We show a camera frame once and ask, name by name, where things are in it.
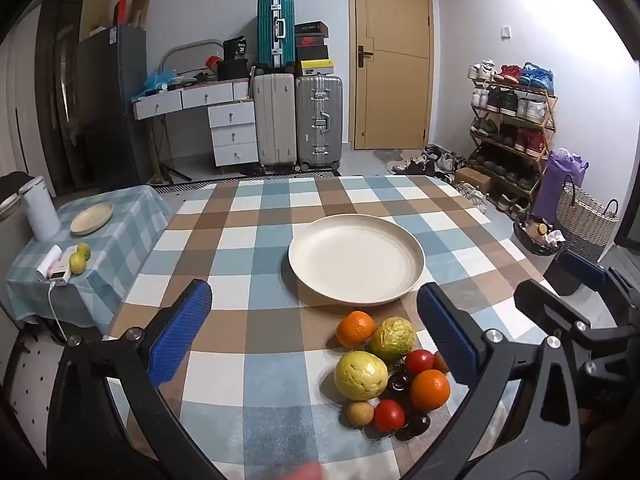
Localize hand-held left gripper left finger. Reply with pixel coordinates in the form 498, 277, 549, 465
47, 279, 231, 480

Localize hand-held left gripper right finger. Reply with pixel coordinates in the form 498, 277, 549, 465
400, 282, 586, 480

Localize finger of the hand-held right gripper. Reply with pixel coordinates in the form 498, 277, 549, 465
557, 250, 640, 321
514, 280, 640, 376

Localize red tomato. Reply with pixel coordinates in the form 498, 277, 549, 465
404, 349, 435, 377
374, 399, 406, 432

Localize green guava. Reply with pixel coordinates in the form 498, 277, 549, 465
370, 317, 417, 362

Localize orange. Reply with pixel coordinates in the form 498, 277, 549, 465
335, 311, 377, 348
410, 369, 451, 411

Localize dark purple plum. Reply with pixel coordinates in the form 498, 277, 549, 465
386, 367, 413, 401
397, 412, 431, 441

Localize yellow guava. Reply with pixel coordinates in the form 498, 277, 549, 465
334, 351, 389, 402

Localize large cream plate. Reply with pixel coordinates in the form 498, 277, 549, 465
288, 214, 426, 307

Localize grey woven basket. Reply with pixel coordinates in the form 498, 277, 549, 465
556, 175, 621, 261

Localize black basket with items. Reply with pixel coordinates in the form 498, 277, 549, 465
513, 212, 568, 256

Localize purple bag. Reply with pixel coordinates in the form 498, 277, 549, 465
532, 149, 590, 221

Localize pale blue checked cloth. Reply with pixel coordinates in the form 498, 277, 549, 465
5, 185, 173, 328

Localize brown blue checked tablecloth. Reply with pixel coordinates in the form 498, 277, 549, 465
107, 175, 616, 480

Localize wooden shoe rack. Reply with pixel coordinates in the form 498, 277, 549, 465
469, 62, 558, 211

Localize white pink handheld device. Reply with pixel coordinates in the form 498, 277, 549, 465
35, 245, 78, 286

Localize small cardboard box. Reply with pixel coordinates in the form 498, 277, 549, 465
455, 166, 493, 190

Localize small beige plate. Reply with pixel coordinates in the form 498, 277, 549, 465
70, 202, 115, 236

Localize white perforated panel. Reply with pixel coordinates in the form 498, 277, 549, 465
7, 332, 68, 441

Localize pile of dark shoes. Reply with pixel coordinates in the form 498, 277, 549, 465
392, 144, 461, 176

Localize white thermos jug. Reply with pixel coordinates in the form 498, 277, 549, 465
19, 176, 62, 241

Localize assorted sneakers collection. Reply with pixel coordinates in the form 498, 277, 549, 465
468, 61, 555, 211

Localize white desk with drawers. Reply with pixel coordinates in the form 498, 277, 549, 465
132, 80, 256, 176

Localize beige suitcase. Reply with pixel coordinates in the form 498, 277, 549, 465
252, 74, 297, 168

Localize dark grey fridge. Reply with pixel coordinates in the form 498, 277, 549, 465
75, 25, 153, 186

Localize silver suitcase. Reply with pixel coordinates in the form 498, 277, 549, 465
295, 76, 344, 171

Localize blue plastic bag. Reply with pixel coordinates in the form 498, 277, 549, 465
132, 71, 181, 101

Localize dark wardrobe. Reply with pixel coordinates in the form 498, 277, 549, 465
35, 0, 91, 196

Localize tan wooden door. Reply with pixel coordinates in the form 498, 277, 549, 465
347, 0, 433, 151

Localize black printed box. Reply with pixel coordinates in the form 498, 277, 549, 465
223, 37, 249, 61

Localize yellow black shoe box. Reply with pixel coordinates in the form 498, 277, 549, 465
300, 59, 336, 78

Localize teal suitcase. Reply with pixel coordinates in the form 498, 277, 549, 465
257, 0, 296, 70

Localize black red shoe box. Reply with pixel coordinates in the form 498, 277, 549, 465
296, 34, 329, 61

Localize white cable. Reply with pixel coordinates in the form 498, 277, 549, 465
48, 282, 71, 343

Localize grey arched metal frame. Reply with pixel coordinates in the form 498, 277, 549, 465
161, 39, 223, 78

